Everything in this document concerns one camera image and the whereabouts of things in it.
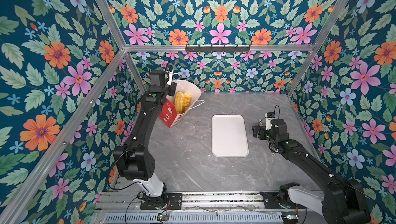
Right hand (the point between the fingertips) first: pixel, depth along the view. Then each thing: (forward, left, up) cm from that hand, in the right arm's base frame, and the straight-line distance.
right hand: (260, 126), depth 87 cm
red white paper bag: (+21, +43, +12) cm, 49 cm away
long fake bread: (+15, +48, +4) cm, 51 cm away
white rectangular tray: (+1, +17, -12) cm, 21 cm away
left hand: (+16, +49, +24) cm, 57 cm away
